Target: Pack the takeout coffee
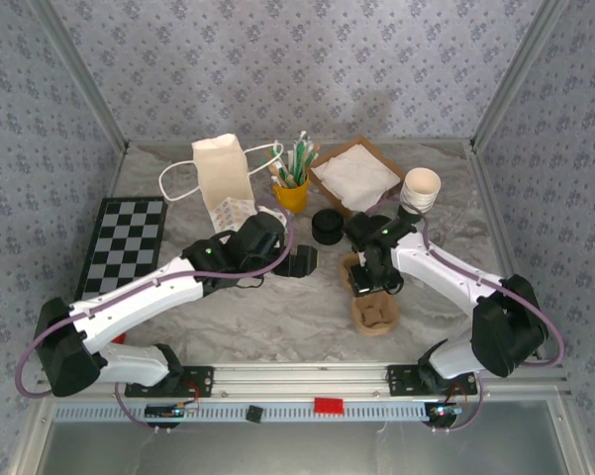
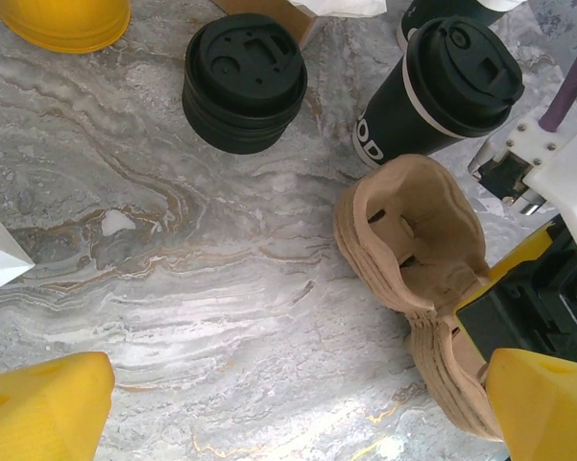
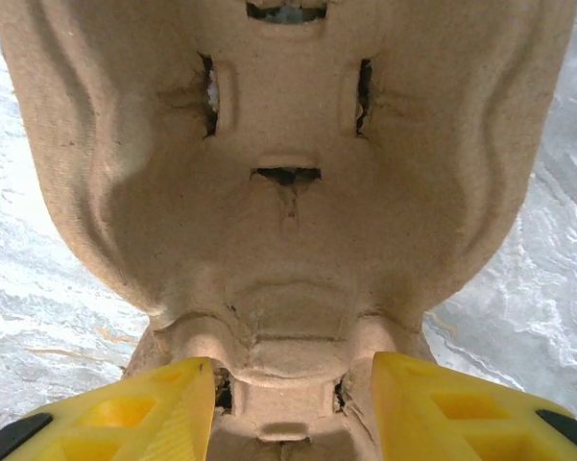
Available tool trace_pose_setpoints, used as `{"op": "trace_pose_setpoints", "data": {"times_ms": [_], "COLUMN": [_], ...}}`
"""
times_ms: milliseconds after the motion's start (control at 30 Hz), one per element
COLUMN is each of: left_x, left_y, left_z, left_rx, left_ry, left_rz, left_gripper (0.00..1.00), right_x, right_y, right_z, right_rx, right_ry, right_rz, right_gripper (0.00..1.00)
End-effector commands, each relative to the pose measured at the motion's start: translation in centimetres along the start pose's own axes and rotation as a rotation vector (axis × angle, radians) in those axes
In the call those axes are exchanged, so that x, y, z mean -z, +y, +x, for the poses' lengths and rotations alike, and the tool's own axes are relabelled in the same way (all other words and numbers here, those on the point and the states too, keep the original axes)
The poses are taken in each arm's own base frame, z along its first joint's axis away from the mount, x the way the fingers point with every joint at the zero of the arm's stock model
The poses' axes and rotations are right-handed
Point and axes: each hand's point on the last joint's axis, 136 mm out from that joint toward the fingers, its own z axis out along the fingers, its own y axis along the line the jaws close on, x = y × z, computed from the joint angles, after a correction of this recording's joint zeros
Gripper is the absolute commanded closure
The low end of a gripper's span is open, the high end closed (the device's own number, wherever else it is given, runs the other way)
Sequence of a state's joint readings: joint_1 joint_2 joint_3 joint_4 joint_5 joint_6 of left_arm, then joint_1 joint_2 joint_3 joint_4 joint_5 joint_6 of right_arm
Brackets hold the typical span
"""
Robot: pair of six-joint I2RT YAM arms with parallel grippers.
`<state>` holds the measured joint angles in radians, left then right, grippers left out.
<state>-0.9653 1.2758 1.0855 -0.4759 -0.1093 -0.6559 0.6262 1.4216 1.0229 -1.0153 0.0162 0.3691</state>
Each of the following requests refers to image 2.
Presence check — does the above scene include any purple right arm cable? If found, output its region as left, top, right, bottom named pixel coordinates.
left=540, top=28, right=577, bottom=133

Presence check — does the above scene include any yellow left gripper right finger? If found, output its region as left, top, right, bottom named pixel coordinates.
left=484, top=348, right=577, bottom=461

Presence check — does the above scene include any black coffee cup with lid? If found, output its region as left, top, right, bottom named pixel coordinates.
left=352, top=16, right=526, bottom=169

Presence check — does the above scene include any stack of brown pulp cup carriers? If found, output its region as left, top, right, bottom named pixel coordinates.
left=333, top=186, right=508, bottom=443

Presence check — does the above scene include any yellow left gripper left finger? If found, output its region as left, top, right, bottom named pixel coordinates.
left=0, top=351, right=114, bottom=461

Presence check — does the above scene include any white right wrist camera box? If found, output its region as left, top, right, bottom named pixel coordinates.
left=468, top=114, right=577, bottom=273

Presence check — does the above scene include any brown pulp cup carrier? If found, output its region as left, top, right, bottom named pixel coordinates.
left=345, top=156, right=505, bottom=433

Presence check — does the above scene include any brown cardboard tray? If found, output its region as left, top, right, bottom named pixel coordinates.
left=210, top=0, right=325, bottom=49

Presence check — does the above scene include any stack of black cup lids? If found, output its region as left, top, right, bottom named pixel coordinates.
left=180, top=12, right=309, bottom=156

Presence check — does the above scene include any stack of paper cups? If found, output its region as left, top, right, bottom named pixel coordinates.
left=396, top=0, right=527, bottom=52

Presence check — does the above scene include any yellow plastic bucket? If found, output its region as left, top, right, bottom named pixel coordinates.
left=0, top=0, right=132, bottom=54

